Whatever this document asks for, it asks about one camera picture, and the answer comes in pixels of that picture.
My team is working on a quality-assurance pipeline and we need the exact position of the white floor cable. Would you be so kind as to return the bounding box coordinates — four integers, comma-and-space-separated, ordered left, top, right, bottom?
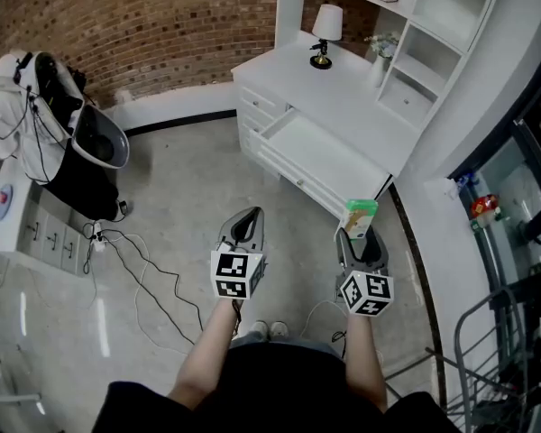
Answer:
102, 231, 191, 356

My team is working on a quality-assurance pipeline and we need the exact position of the black cloth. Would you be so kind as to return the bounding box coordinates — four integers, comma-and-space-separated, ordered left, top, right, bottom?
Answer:
42, 149, 121, 222

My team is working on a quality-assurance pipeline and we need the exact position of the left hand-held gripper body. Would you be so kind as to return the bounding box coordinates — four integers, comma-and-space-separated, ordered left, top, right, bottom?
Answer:
210, 239, 269, 300

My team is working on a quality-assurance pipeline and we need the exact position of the person's left forearm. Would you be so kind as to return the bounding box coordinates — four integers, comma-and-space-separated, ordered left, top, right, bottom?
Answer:
168, 296, 244, 412

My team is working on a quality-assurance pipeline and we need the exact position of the white vase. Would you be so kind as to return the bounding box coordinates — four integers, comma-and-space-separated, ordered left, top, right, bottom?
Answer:
368, 54, 391, 88

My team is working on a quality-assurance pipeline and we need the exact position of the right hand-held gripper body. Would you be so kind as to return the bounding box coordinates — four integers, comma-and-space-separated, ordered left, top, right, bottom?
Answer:
337, 263, 395, 318

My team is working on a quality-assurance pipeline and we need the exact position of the white desk with hutch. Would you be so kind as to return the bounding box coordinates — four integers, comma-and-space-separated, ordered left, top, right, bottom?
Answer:
231, 0, 509, 218

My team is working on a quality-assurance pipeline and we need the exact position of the person's right forearm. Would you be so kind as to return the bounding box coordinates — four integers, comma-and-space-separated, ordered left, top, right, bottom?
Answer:
344, 313, 389, 414

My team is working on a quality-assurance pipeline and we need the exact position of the white power strip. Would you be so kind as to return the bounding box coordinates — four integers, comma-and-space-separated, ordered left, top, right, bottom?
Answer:
91, 222, 107, 253

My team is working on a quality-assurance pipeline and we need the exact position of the black floor cable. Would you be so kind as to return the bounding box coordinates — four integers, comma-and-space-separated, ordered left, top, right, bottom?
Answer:
81, 220, 205, 347

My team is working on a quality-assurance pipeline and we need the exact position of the blue round dish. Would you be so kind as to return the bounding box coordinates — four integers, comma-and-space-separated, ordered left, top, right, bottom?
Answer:
0, 183, 15, 222

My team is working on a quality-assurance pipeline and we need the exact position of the white jacket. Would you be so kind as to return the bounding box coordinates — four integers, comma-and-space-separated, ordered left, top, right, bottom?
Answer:
0, 51, 80, 185

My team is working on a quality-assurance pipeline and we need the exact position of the white drawer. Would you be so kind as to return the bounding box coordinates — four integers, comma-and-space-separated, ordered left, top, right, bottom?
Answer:
250, 107, 392, 207

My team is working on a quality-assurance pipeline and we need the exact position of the grey metal rack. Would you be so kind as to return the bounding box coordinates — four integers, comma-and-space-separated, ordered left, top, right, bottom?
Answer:
445, 285, 541, 433

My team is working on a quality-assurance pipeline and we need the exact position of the black window frame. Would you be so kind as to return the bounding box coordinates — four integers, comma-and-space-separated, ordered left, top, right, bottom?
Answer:
448, 38, 541, 301

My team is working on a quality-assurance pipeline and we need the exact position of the white cabinet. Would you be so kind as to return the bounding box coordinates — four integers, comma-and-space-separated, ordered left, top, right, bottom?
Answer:
0, 158, 85, 277

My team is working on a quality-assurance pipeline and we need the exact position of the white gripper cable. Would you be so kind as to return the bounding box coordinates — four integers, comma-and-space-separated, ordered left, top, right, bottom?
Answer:
298, 299, 349, 339

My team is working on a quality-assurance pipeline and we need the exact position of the white shade table lamp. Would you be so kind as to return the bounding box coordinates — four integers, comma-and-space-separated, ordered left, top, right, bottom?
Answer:
309, 4, 344, 70

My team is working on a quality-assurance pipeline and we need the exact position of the person's black shirt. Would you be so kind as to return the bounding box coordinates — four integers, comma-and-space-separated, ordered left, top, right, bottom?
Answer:
91, 335, 463, 433

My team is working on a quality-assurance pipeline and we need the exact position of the person's left shoe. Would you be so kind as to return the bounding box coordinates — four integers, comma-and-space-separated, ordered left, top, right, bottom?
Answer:
249, 320, 271, 344

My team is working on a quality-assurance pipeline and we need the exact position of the white flower bouquet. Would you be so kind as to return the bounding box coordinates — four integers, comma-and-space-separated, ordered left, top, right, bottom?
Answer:
363, 32, 401, 59

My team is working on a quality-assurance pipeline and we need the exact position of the green and tan box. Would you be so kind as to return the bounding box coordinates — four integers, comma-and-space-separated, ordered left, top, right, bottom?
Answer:
339, 198, 380, 242

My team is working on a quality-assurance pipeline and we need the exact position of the red mushroom toy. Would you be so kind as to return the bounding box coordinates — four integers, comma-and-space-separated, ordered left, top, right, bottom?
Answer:
470, 193, 502, 233

